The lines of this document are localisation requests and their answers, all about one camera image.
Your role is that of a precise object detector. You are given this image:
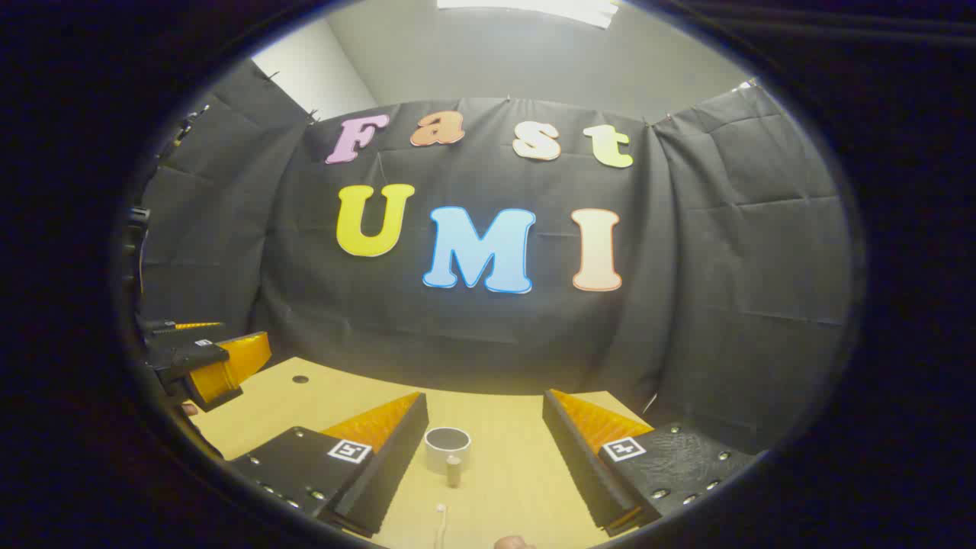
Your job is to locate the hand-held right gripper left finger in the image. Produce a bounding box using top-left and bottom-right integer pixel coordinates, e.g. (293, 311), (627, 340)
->
(229, 391), (430, 538)

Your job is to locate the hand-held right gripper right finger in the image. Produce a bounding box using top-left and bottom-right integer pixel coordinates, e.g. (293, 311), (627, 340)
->
(541, 387), (757, 537)

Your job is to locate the white cup with wooden handle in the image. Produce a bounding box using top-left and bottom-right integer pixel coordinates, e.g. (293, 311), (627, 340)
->
(424, 427), (472, 489)

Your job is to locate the light wooden desktop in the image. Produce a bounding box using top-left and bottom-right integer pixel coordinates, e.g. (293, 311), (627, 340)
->
(187, 356), (664, 549)

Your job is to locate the ceiling light panel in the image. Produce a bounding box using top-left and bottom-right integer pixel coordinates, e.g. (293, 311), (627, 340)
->
(436, 0), (620, 30)

